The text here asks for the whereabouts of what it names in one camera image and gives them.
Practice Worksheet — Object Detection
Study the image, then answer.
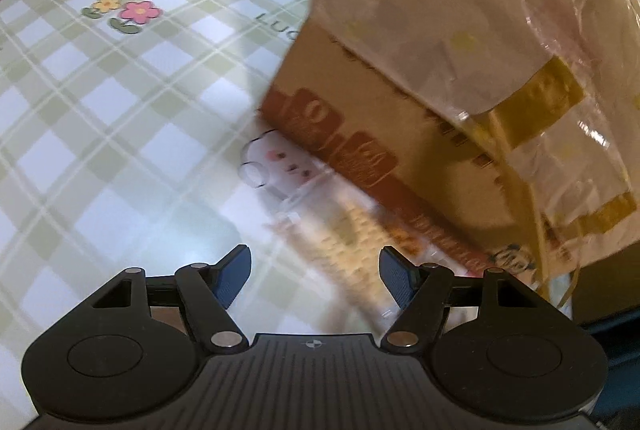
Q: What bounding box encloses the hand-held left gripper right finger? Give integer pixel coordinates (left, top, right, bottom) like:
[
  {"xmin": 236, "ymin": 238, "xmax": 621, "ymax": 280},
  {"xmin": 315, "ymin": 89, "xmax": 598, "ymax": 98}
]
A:
[{"xmin": 378, "ymin": 246, "xmax": 544, "ymax": 354}]

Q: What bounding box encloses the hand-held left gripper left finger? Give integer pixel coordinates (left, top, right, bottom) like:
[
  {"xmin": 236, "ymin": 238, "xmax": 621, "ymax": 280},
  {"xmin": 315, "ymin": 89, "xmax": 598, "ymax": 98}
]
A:
[{"xmin": 91, "ymin": 244, "xmax": 252, "ymax": 354}]

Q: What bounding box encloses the cardboard box with plastic liner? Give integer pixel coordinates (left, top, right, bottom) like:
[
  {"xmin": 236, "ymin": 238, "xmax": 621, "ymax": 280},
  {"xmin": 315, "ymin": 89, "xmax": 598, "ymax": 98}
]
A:
[{"xmin": 257, "ymin": 0, "xmax": 640, "ymax": 293}]

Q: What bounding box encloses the checked tablecloth with cartoon prints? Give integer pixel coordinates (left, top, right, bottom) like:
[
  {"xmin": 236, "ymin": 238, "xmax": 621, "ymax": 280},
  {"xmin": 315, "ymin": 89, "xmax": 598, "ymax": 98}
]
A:
[{"xmin": 0, "ymin": 0, "xmax": 581, "ymax": 426}]

